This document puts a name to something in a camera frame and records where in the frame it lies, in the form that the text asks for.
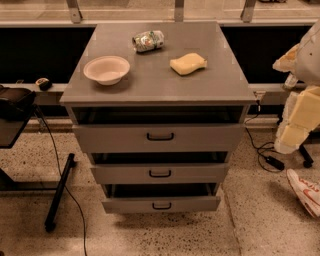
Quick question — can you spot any white bowl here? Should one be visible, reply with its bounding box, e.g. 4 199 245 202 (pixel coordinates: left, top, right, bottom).
83 56 130 86

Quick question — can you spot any grey drawer cabinet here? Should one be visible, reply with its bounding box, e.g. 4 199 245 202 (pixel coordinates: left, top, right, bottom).
59 21 257 214

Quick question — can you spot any black power adapter with cable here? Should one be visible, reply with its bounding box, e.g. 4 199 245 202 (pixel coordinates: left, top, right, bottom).
244 99 286 174

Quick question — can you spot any grey top drawer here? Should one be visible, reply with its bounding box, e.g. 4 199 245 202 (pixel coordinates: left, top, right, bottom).
73 125 244 153

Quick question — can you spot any grey drawer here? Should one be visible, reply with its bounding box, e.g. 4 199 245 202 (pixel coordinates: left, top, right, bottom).
73 125 244 153
91 163 229 184
102 183 221 213

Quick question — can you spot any small tape measure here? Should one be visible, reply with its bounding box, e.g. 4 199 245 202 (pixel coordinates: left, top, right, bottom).
35 78 52 91

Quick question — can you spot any grey middle drawer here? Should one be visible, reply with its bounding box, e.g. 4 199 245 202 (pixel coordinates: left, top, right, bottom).
91 163 229 184

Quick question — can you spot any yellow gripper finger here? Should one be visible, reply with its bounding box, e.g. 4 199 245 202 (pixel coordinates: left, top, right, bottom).
274 86 320 154

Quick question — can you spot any black side table stand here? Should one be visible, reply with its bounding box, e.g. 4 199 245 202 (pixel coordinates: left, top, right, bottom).
0 105 76 232

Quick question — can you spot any black bag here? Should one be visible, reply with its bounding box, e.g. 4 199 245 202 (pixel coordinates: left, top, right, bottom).
0 85 36 121

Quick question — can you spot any grey bottom drawer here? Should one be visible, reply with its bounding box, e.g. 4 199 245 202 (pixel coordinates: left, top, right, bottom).
102 183 221 213

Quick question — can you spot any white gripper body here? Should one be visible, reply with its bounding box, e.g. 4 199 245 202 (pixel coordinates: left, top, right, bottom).
272 44 299 89

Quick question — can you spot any crushed drink can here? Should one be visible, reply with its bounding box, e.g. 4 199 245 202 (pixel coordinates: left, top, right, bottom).
132 30 164 53

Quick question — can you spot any black floor cable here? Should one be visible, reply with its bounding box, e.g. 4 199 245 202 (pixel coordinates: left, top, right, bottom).
34 106 89 256

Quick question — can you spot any white red sneaker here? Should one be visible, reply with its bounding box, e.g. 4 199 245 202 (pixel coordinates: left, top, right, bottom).
286 169 320 218

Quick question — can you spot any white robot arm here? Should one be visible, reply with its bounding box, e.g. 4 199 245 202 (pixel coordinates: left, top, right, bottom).
273 20 320 154

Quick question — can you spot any yellow sponge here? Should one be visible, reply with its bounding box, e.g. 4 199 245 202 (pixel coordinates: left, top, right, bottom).
170 53 207 76

